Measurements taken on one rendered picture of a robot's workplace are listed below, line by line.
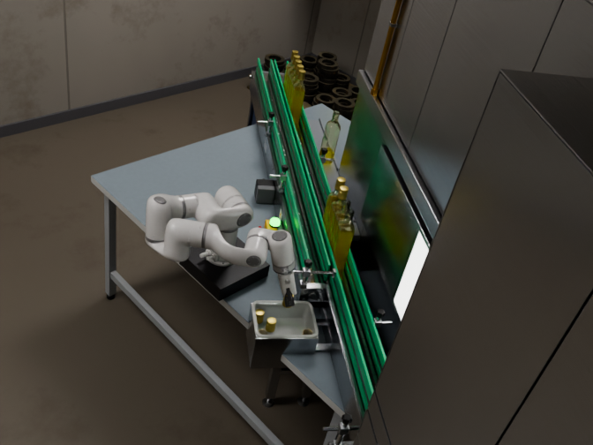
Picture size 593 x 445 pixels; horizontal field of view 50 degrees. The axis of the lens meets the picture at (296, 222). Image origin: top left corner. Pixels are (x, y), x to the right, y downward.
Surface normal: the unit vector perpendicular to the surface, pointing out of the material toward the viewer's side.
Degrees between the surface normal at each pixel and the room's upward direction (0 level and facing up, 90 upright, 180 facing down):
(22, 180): 0
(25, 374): 0
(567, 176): 90
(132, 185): 0
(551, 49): 90
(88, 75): 90
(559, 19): 90
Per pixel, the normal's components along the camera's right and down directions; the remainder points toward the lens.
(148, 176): 0.17, -0.78
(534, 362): -0.97, -0.04
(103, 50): 0.69, 0.53
